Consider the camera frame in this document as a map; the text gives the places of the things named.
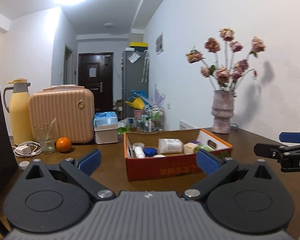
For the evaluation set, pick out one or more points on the grey fridge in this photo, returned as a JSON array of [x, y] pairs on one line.
[[133, 80]]

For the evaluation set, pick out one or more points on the pink drinking straw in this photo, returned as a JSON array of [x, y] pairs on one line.
[[52, 127]]

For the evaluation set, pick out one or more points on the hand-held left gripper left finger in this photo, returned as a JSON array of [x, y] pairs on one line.
[[90, 161]]

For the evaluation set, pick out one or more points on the clear glass cup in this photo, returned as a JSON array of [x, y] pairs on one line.
[[46, 143]]

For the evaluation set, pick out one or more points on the yellow box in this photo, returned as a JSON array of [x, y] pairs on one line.
[[139, 44]]

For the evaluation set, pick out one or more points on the black paper bag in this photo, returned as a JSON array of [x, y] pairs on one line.
[[2, 130]]

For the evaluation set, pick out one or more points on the white labelled plastic container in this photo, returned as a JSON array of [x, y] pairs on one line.
[[170, 145]]

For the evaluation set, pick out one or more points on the red cardboard box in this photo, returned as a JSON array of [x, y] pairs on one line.
[[165, 168]]

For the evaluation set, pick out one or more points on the dark brown door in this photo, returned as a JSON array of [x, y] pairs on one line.
[[95, 87]]

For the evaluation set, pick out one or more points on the dried pink rose bouquet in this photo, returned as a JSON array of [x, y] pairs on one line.
[[223, 76]]

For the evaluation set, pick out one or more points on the blue folding stool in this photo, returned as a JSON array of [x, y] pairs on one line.
[[140, 95]]

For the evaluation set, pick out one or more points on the paper sheet on fridge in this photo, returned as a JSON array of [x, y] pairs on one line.
[[133, 58]]

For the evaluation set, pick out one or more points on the white tape roll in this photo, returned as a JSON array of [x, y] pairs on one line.
[[138, 145]]

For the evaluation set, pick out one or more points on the yellow watering can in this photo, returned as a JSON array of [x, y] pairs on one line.
[[137, 104]]

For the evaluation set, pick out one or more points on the green packet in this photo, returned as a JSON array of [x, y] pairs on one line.
[[207, 147]]

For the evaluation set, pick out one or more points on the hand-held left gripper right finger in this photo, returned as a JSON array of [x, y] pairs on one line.
[[207, 162]]

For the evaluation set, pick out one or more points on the yellow thermos jug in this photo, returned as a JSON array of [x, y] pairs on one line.
[[20, 115]]

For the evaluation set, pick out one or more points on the orange fruit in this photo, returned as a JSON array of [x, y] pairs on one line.
[[63, 145]]

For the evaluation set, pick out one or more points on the purple decorative branches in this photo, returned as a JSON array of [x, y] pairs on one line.
[[159, 97]]

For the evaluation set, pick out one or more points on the grey interior door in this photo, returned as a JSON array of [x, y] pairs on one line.
[[68, 65]]

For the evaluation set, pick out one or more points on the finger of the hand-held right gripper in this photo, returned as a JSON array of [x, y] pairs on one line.
[[292, 137], [265, 150]]

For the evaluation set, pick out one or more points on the small ceiling lamp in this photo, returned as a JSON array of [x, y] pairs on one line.
[[108, 25]]

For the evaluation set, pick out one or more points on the white folded umbrella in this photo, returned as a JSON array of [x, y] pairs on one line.
[[145, 66]]

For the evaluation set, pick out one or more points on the small white bottle cap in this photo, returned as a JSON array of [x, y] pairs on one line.
[[24, 164]]

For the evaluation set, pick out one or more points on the white board against wall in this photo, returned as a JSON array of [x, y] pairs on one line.
[[187, 125]]

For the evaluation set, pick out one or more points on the pink textured vase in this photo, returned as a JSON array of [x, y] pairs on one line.
[[222, 112]]

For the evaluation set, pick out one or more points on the green packages on floor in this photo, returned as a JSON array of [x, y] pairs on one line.
[[123, 127]]

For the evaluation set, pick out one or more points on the pink ribbed suitcase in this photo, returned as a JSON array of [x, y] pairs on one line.
[[62, 115]]

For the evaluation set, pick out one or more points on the cream charger plug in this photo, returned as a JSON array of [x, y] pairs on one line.
[[190, 148]]

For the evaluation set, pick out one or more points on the blue tissue pack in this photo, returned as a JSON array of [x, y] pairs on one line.
[[105, 120]]

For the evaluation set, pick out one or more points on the small white bottle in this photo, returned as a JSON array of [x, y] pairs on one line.
[[139, 153]]

